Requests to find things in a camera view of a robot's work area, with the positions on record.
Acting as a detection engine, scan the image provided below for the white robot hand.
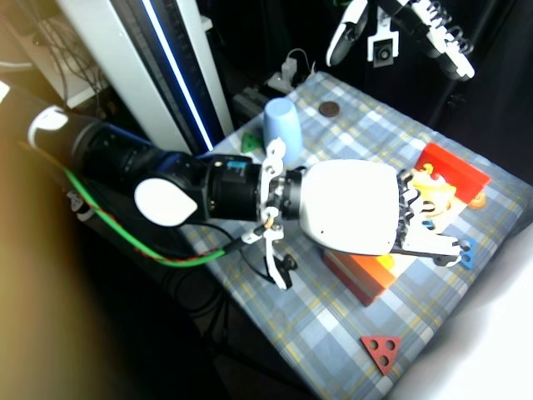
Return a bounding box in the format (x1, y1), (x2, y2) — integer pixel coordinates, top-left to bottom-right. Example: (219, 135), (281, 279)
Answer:
(298, 159), (474, 268)
(326, 0), (476, 80)

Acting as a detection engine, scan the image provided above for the peach slice cupcake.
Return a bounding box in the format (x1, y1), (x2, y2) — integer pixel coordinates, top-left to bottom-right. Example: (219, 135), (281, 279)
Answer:
(410, 163), (459, 220)

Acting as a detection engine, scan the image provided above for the wooden peg hammer bench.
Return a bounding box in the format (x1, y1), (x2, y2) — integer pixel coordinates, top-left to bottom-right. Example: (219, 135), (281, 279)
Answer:
(322, 142), (492, 308)

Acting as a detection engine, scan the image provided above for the blue plastic cup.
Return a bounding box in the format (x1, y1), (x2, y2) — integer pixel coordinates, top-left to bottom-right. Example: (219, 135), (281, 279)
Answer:
(262, 97), (304, 166)

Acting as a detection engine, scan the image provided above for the green triangle block with holes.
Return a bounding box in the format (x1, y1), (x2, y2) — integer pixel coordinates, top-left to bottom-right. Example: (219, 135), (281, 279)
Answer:
(241, 132), (266, 153)

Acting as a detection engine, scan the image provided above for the blue plaid tablecloth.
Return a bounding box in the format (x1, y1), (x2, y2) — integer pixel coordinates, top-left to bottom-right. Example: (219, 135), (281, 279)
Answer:
(178, 70), (524, 397)

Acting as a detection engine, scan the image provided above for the blue triangle block with holes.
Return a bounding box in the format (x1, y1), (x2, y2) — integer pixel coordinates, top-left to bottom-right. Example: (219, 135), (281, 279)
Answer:
(457, 237), (478, 270)

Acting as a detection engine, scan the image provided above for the grey box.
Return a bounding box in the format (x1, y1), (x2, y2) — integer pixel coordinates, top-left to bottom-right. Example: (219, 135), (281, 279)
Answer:
(232, 87), (267, 122)

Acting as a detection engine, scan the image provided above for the red triangle block with holes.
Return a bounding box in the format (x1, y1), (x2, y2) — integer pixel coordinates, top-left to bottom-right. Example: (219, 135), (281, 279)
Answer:
(360, 335), (403, 376)

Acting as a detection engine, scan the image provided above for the white column with blue stripe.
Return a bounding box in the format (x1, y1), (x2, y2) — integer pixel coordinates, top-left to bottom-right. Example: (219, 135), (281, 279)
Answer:
(56, 0), (234, 155)

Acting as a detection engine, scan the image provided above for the green cable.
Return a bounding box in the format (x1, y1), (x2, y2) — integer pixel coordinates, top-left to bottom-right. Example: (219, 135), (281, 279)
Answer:
(64, 168), (234, 268)

